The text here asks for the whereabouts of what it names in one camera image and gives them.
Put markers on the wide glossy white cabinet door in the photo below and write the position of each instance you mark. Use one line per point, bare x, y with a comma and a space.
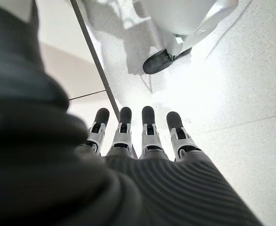
88, 103

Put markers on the narrow glossy white cabinet door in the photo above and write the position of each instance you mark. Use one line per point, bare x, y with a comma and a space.
65, 47

